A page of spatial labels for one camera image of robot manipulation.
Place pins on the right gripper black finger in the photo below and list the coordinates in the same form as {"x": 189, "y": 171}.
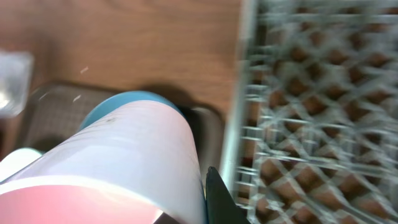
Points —
{"x": 221, "y": 208}

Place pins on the pink white paper cup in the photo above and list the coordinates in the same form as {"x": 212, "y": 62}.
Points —
{"x": 131, "y": 166}

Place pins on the dark blue plate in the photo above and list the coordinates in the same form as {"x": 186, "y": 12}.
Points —
{"x": 119, "y": 100}

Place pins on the grey dishwasher rack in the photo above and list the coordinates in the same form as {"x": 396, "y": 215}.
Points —
{"x": 312, "y": 136}

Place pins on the dark brown serving tray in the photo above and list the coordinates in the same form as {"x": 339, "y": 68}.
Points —
{"x": 55, "y": 111}

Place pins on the light blue rice bowl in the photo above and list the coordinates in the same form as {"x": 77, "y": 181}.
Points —
{"x": 17, "y": 160}

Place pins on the clear plastic bin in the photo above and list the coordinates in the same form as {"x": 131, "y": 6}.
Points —
{"x": 16, "y": 73}

